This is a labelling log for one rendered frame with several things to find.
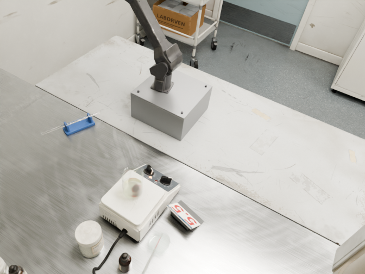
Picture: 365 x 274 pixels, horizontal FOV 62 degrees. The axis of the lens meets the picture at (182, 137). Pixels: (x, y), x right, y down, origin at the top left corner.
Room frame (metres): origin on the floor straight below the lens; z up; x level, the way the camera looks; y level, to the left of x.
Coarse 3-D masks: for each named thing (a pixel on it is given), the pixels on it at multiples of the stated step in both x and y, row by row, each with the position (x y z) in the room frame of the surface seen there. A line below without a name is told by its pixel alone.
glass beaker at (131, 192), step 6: (126, 168) 0.43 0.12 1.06; (132, 168) 0.44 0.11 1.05; (138, 168) 0.44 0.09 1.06; (126, 174) 0.43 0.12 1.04; (132, 174) 0.44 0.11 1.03; (138, 174) 0.44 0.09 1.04; (126, 186) 0.39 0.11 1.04; (132, 186) 0.39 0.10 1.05; (138, 186) 0.40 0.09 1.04; (126, 192) 0.39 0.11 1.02; (132, 192) 0.39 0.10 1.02; (138, 192) 0.40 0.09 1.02; (132, 198) 0.39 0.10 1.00
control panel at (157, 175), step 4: (144, 168) 0.53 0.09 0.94; (152, 168) 0.54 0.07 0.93; (156, 172) 0.53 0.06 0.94; (144, 176) 0.49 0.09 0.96; (148, 176) 0.49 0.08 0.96; (152, 176) 0.50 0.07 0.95; (156, 176) 0.51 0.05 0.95; (160, 176) 0.51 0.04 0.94; (152, 180) 0.48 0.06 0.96; (172, 180) 0.51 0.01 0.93; (156, 184) 0.47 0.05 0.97; (160, 184) 0.47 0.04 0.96; (172, 184) 0.49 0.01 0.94; (176, 184) 0.49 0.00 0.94; (164, 188) 0.46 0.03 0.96; (168, 188) 0.46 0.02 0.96; (172, 188) 0.47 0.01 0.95
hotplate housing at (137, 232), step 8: (168, 192) 0.44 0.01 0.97; (176, 192) 0.48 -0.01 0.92; (160, 200) 0.42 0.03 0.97; (168, 200) 0.44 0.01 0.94; (104, 208) 0.37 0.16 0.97; (160, 208) 0.40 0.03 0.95; (104, 216) 0.37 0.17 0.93; (112, 216) 0.36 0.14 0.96; (120, 216) 0.35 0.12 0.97; (152, 216) 0.37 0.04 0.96; (112, 224) 0.36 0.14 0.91; (120, 224) 0.35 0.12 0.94; (128, 224) 0.34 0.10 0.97; (144, 224) 0.35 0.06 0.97; (152, 224) 0.37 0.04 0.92; (128, 232) 0.34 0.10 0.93; (136, 232) 0.33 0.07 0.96; (144, 232) 0.34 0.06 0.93; (136, 240) 0.33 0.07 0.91
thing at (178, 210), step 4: (172, 204) 0.44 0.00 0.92; (176, 204) 0.44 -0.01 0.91; (172, 208) 0.42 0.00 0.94; (176, 208) 0.43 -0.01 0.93; (180, 208) 0.44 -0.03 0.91; (176, 212) 0.41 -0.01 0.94; (180, 212) 0.42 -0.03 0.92; (184, 212) 0.42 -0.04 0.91; (184, 216) 0.40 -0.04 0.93; (188, 216) 0.41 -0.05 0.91; (188, 220) 0.40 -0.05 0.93; (192, 220) 0.40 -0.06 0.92; (192, 224) 0.39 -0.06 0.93; (196, 224) 0.39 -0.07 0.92
